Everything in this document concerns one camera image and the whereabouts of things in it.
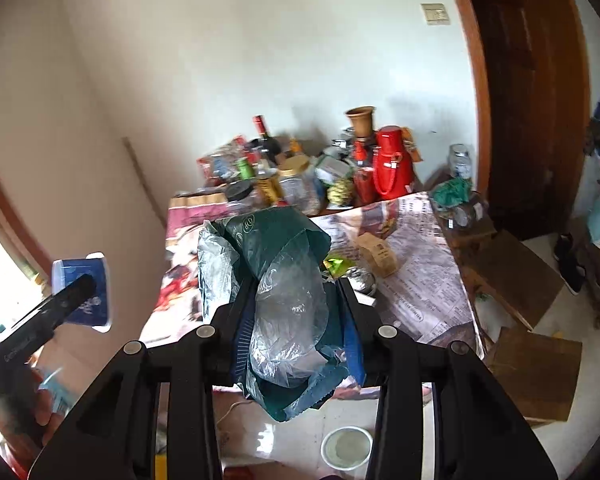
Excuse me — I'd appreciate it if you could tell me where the red snack bag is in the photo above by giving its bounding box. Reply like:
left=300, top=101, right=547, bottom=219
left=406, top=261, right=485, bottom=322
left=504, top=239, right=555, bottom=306
left=197, top=136, right=247, bottom=185

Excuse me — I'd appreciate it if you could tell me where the blue white paper cup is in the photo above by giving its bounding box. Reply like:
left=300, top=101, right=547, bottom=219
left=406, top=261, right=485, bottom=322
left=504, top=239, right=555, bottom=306
left=52, top=252, right=112, bottom=334

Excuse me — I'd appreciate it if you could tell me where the brown wooden door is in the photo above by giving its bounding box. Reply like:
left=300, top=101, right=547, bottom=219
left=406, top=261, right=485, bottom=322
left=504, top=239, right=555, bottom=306
left=455, top=0, right=591, bottom=240

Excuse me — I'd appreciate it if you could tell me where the pink patterned paper bag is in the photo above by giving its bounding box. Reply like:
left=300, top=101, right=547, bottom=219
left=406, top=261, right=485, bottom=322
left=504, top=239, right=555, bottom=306
left=166, top=193, right=230, bottom=240

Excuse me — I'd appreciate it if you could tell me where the red thermos jug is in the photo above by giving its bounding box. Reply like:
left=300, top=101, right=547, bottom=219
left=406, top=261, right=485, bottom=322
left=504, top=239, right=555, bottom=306
left=373, top=126, right=415, bottom=200

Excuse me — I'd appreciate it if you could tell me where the person's left hand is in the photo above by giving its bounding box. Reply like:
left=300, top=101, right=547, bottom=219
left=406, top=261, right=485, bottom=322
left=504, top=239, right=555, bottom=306
left=0, top=387, right=65, bottom=464

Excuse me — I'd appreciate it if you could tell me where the glass jar silver lid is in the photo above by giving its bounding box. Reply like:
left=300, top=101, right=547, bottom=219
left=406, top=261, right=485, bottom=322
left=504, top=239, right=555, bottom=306
left=448, top=143, right=472, bottom=180

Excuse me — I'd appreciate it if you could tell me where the small brown cardboard box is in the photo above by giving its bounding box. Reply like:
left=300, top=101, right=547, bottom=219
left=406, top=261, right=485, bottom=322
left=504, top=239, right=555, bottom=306
left=355, top=232, right=399, bottom=278

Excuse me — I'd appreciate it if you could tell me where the wooden stool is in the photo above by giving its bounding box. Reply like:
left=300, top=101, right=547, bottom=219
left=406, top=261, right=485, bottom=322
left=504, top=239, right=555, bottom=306
left=452, top=231, right=564, bottom=330

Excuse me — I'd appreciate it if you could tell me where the red wine bottle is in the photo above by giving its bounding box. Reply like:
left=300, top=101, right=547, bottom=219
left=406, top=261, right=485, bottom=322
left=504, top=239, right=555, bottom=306
left=252, top=115, right=284, bottom=166

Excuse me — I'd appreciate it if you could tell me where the black shoe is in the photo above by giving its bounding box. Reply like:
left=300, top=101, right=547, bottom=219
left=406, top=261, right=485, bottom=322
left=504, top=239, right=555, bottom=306
left=553, top=233, right=586, bottom=295

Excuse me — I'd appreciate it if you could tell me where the clear jar on side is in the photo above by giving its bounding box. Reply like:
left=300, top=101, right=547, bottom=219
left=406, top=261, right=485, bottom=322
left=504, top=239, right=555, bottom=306
left=443, top=192, right=488, bottom=230

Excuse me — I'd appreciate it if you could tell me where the red squeeze sauce bottle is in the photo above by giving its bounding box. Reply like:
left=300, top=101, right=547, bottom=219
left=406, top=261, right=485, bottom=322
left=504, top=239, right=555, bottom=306
left=353, top=140, right=377, bottom=205

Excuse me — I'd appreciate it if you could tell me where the white wall switch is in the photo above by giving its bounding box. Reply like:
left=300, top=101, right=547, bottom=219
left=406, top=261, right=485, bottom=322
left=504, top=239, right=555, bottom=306
left=420, top=3, right=451, bottom=26

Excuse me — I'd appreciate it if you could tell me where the white green box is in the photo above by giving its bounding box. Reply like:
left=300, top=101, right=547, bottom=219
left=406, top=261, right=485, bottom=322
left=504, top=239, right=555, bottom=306
left=314, top=154, right=354, bottom=186

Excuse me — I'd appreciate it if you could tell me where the green snack wrapper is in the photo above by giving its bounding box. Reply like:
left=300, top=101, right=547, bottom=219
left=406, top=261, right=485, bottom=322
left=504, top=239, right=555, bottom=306
left=323, top=254, right=356, bottom=280

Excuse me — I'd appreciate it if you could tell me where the round silver metal lid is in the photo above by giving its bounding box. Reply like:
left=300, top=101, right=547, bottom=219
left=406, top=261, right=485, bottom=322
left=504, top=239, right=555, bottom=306
left=344, top=266, right=377, bottom=296

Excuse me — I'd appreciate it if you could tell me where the green cap bottle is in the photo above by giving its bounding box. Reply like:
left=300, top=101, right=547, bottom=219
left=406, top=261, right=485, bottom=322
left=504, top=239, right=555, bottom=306
left=236, top=157, right=256, bottom=180

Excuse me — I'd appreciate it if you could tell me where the teal crumpled cloth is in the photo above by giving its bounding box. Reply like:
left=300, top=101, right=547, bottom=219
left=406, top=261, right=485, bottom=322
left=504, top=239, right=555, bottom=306
left=429, top=178, right=471, bottom=209

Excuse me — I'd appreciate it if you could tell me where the white bowl on floor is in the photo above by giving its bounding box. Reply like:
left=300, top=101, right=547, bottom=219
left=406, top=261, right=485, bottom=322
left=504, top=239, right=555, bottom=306
left=321, top=426, right=373, bottom=472

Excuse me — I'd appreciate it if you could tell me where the green and clear plastic bag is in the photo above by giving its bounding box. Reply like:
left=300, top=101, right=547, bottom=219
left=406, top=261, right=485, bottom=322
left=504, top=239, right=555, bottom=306
left=197, top=207, right=364, bottom=422

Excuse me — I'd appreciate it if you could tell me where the clear jar gold lid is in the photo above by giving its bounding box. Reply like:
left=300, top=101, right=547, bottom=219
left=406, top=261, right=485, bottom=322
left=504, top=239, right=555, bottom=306
left=277, top=154, right=322, bottom=217

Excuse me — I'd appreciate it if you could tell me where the yellow green pinecone ball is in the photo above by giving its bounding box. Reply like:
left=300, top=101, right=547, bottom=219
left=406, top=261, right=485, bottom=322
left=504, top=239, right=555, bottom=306
left=327, top=178, right=355, bottom=207

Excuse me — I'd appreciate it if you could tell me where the brown cardboard piece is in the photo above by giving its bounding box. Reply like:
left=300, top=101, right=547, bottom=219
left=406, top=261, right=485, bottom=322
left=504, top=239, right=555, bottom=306
left=486, top=327, right=582, bottom=425

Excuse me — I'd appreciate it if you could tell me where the clear jar black lid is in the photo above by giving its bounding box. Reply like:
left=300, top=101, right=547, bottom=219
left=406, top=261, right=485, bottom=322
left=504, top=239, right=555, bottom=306
left=224, top=180, right=261, bottom=214

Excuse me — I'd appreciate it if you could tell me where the newspaper print tablecloth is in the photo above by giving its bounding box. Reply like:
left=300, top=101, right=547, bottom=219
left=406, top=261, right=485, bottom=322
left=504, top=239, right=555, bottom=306
left=140, top=194, right=476, bottom=347

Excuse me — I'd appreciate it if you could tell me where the terracotta clay pot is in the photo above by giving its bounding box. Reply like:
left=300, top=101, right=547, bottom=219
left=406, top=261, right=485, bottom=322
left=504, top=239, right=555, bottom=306
left=346, top=106, right=375, bottom=139

